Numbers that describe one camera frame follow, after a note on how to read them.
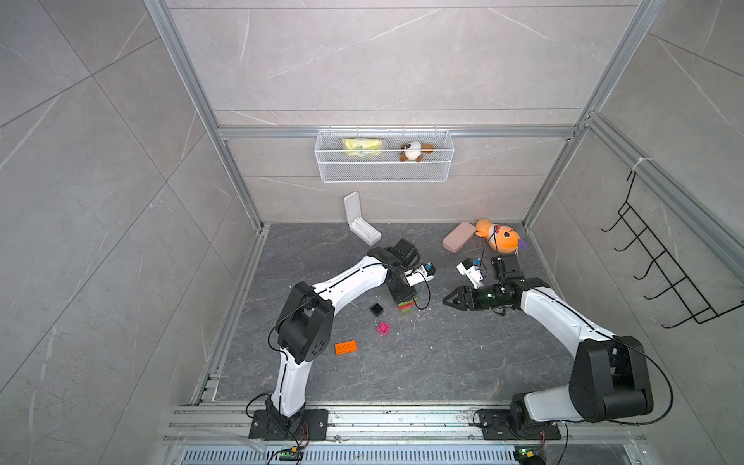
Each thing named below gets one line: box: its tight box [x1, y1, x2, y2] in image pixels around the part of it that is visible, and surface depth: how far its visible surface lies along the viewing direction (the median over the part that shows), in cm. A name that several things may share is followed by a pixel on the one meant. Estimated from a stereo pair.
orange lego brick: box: [334, 340, 358, 356], surface depth 88 cm
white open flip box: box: [343, 190, 383, 247], surface depth 116 cm
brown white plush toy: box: [399, 141, 435, 163], surface depth 89 cm
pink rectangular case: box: [441, 221, 477, 254], surface depth 117 cm
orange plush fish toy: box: [474, 217, 521, 254], surface depth 106 cm
